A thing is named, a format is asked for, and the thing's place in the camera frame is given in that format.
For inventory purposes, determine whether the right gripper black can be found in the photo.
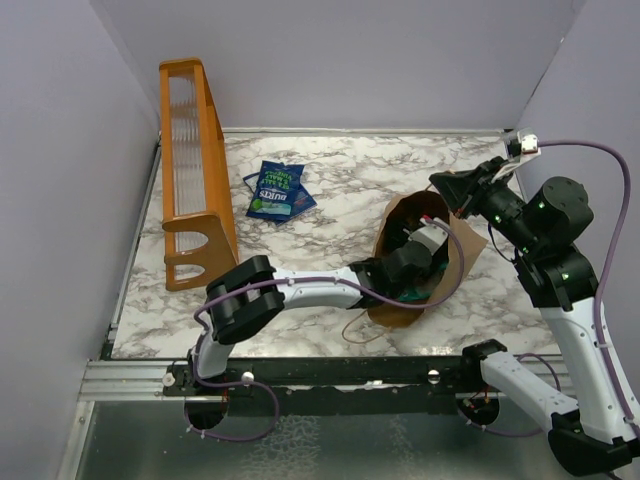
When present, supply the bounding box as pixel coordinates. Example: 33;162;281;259
431;155;544;254

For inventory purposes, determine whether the brown paper bag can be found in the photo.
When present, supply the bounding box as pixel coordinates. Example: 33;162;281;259
349;189;487;330

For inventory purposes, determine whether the blue Burts crisps packet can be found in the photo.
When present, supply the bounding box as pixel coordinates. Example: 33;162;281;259
246;161;304;221

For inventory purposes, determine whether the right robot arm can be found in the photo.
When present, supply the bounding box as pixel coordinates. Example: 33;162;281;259
430;157;639;477

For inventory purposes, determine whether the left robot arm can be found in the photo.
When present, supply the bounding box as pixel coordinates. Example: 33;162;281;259
186;238;447;395

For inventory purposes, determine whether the green snack packet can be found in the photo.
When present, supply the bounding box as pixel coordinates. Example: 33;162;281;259
397;270;444;303

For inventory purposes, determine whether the orange wooden rack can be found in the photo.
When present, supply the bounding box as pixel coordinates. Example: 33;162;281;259
159;58;239;291

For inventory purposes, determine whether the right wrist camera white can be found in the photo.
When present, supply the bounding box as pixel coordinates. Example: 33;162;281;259
503;128;540;160

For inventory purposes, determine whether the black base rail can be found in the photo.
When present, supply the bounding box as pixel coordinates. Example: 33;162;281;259
162;356;486;417

